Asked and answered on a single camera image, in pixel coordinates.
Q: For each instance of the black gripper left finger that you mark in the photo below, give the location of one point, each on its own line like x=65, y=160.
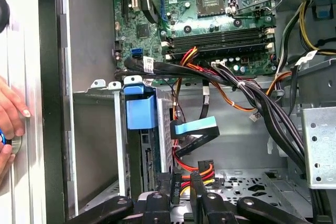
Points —
x=157, y=208

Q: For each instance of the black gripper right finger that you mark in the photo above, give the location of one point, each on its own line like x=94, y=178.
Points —
x=215, y=208

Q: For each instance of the hard disk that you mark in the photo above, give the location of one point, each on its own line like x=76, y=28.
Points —
x=140, y=113

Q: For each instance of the metal disk bay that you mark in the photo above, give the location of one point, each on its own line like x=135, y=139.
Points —
x=165, y=119

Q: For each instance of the black RAM slot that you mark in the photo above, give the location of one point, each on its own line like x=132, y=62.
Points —
x=218, y=54
x=218, y=47
x=218, y=40
x=218, y=33

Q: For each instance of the person's hand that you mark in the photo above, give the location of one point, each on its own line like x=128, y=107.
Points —
x=11, y=108

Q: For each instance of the metal optical drive bay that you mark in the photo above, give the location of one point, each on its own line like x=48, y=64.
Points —
x=320, y=142

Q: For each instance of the blue SATA port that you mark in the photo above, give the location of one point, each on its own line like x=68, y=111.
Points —
x=136, y=52

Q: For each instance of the black PC case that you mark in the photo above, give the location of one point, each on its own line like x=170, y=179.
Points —
x=89, y=37

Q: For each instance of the green motherboard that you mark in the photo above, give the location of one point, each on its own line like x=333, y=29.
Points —
x=183, y=11

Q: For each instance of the CPU socket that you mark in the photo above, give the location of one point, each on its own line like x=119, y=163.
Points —
x=211, y=2

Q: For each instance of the locking lever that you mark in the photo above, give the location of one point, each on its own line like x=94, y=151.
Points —
x=262, y=4

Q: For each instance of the round black knob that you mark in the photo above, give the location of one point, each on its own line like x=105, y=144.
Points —
x=4, y=14

